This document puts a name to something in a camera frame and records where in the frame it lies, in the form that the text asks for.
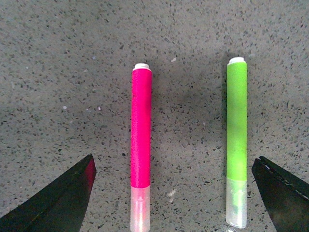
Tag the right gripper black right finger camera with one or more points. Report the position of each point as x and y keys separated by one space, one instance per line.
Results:
x=285 y=196

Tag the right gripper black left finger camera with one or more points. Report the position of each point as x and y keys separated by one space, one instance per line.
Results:
x=58 y=207

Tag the pink pen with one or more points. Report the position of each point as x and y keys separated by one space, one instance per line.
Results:
x=140 y=148

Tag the green pen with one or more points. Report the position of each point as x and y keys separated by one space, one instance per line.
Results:
x=236 y=173

